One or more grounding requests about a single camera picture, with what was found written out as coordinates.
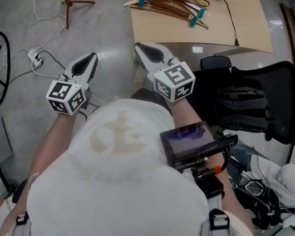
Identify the black backpack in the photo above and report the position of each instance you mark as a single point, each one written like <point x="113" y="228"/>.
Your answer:
<point x="239" y="108"/>

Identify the person's left forearm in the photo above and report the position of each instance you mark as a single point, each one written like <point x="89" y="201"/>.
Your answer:
<point x="48" y="136"/>

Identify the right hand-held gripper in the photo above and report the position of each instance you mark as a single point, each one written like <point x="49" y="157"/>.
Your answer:
<point x="173" y="81"/>

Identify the black mesh office chair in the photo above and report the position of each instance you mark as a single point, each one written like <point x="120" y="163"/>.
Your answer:
<point x="290" y="91"/>

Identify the person's white T-shirt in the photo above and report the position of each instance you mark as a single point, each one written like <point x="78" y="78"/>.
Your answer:
<point x="123" y="189"/>

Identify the black headset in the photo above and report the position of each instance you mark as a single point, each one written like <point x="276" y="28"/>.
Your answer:
<point x="260" y="199"/>

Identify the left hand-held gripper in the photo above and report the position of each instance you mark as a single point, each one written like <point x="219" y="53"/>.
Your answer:
<point x="65" y="95"/>

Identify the dark wooden clothes hanger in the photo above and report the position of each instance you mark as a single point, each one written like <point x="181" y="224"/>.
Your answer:
<point x="182" y="0"/>
<point x="169" y="8"/>

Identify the black clamp with red knob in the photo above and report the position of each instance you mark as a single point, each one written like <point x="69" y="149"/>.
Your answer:
<point x="208" y="182"/>

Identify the white power strip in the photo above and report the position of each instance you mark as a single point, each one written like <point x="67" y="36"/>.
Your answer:
<point x="35" y="57"/>

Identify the white cloth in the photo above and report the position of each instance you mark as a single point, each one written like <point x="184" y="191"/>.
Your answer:
<point x="294" y="183"/>

